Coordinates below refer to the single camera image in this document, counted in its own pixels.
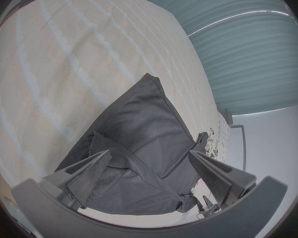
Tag blue-green curtain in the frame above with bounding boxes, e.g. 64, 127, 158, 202
188, 10, 298, 116
119, 0, 290, 37

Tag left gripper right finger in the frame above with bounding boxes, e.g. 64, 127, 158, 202
188, 150, 257, 205

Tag white printed pillow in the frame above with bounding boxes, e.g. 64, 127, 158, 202
218, 111, 231, 163

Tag black trousers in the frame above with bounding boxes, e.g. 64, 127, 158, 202
54, 73, 209, 215

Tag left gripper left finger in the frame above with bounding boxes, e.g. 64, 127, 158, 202
41, 149, 112, 206

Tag grey white bedside table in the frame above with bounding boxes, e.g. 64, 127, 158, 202
216, 102, 233, 126

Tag bed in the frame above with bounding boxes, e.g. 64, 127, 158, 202
0, 0, 245, 227

